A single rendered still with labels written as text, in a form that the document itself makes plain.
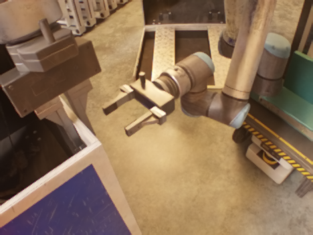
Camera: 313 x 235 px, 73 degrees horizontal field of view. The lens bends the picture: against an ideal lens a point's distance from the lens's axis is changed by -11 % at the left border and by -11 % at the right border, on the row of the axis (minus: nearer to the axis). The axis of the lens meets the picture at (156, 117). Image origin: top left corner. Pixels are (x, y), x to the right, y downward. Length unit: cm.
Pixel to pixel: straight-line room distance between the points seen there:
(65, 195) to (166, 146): 118
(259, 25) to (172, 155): 98
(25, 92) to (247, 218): 120
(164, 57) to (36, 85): 183
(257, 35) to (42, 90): 58
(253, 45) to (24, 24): 59
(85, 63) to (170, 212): 106
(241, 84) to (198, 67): 14
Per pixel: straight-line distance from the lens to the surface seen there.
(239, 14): 101
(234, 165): 145
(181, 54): 224
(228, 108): 74
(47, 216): 38
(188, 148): 149
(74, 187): 36
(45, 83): 32
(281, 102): 125
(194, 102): 78
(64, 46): 25
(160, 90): 64
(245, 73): 72
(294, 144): 123
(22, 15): 28
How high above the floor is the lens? 121
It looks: 47 degrees down
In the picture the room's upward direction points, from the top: 6 degrees counter-clockwise
